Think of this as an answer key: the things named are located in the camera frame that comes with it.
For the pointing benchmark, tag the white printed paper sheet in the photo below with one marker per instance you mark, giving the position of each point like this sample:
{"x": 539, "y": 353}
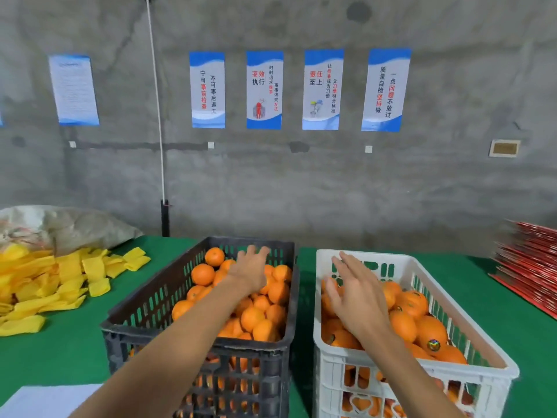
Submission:
{"x": 48, "y": 401}

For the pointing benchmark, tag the beige woven sack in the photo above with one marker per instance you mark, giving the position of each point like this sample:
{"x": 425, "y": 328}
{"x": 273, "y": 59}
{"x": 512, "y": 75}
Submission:
{"x": 61, "y": 226}

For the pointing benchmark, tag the person's right forearm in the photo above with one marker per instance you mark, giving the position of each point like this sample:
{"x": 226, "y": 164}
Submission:
{"x": 413, "y": 383}

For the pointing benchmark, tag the white pole with black base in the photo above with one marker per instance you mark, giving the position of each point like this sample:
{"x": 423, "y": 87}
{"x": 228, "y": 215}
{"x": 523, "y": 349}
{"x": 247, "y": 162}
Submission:
{"x": 157, "y": 100}

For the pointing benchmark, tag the person's left forearm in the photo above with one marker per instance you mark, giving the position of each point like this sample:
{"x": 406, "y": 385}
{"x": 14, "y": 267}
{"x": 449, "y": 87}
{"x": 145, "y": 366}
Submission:
{"x": 161, "y": 361}

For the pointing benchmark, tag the white notice with blue border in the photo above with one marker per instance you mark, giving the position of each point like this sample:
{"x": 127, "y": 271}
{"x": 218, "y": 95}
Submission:
{"x": 74, "y": 89}

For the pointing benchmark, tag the heap of labelled oranges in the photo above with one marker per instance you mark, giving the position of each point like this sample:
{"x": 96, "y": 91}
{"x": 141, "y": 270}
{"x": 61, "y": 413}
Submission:
{"x": 431, "y": 331}

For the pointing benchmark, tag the beige wall plate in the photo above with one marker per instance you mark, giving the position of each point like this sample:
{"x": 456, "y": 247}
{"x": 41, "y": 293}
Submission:
{"x": 505, "y": 148}

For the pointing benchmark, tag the pile of yellow bags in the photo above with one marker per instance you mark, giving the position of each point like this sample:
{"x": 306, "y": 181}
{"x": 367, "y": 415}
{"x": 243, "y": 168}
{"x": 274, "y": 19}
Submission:
{"x": 39, "y": 283}

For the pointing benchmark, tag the blue white wall poster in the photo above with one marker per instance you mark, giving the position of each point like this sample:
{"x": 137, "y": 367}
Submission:
{"x": 207, "y": 89}
{"x": 264, "y": 89}
{"x": 323, "y": 89}
{"x": 386, "y": 89}

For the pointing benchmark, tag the stack of red cardboard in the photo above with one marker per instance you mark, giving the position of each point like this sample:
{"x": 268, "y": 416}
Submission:
{"x": 531, "y": 265}

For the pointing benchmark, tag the green felt table cover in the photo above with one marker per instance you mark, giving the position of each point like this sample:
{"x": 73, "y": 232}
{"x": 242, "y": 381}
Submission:
{"x": 52, "y": 352}

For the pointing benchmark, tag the black plastic crate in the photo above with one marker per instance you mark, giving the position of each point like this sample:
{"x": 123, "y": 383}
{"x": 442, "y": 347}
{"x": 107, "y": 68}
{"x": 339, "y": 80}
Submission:
{"x": 130, "y": 326}

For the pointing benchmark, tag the person's left hand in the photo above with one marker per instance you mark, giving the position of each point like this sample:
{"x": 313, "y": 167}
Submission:
{"x": 251, "y": 270}

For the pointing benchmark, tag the white plastic crate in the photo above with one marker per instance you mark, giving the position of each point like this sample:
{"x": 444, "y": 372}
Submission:
{"x": 487, "y": 361}

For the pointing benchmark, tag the person's right hand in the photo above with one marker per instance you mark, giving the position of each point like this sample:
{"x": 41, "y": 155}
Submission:
{"x": 361, "y": 300}

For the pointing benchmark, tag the pile of oranges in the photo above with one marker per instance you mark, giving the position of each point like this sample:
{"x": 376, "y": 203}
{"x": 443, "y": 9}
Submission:
{"x": 213, "y": 257}

